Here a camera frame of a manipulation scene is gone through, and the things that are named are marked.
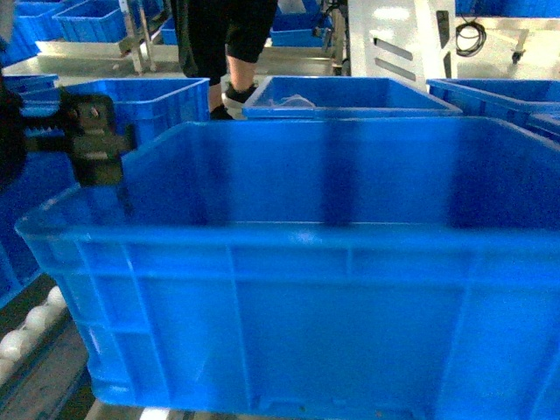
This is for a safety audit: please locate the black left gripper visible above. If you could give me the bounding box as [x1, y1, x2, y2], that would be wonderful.
[1, 78, 137, 188]

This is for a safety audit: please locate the large blue plastic crate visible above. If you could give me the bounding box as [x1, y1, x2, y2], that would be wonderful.
[16, 117, 559, 419]

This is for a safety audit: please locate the blue crate on shelf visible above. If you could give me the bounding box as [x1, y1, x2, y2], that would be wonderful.
[20, 78, 210, 146]

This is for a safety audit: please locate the blue crate far left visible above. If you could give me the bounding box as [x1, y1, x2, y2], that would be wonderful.
[0, 73, 84, 307]

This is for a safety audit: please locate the blue crate upper left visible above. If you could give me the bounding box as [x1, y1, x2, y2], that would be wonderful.
[52, 0, 127, 43]

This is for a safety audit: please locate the person in black pants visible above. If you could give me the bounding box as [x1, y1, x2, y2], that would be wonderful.
[171, 0, 278, 121]

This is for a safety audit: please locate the blue crate behind centre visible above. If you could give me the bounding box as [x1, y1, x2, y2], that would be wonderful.
[242, 76, 462, 120]

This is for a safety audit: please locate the white machine cabinet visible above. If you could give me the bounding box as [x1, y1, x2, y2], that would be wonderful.
[347, 0, 458, 88]

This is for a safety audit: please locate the blue crate right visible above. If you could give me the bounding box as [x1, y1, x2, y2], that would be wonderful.
[427, 79, 559, 142]

